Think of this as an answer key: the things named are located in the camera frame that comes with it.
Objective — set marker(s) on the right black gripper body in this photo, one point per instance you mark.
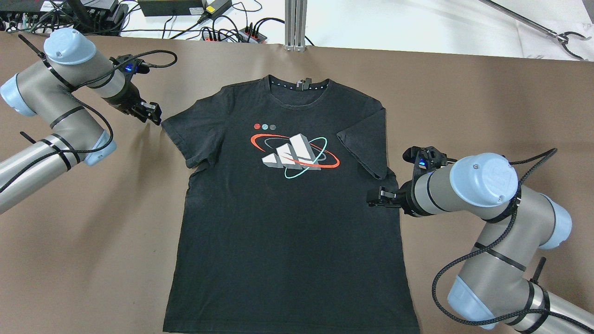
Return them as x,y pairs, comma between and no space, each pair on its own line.
404,197

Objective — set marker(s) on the aluminium frame post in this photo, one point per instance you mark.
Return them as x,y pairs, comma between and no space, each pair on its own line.
294,25

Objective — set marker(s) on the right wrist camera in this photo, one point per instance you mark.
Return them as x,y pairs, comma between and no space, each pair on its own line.
424,160

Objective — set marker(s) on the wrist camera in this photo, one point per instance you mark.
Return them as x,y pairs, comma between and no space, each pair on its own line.
130,65
424,160

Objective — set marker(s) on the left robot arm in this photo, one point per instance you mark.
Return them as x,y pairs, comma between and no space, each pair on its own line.
68,61

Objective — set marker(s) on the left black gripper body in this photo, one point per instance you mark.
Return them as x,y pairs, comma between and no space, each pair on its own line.
126,99

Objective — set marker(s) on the black graphic t-shirt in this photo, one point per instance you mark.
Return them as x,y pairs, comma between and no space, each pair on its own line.
277,236

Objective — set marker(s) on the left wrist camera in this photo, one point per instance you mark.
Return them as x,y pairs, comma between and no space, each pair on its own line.
130,65

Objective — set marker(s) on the red power strip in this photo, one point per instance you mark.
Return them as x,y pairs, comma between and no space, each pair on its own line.
244,36

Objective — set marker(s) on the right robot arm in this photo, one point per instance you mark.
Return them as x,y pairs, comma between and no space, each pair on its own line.
486,286

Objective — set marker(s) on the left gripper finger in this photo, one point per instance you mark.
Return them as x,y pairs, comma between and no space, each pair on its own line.
151,110
139,115

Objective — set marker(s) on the black power adapter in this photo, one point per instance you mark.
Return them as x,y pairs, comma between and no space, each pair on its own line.
214,10

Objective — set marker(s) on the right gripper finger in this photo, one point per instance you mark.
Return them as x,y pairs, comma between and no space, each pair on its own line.
381,193
384,202

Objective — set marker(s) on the green-tipped reacher grabber tool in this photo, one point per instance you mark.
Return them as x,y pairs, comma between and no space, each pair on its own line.
562,38

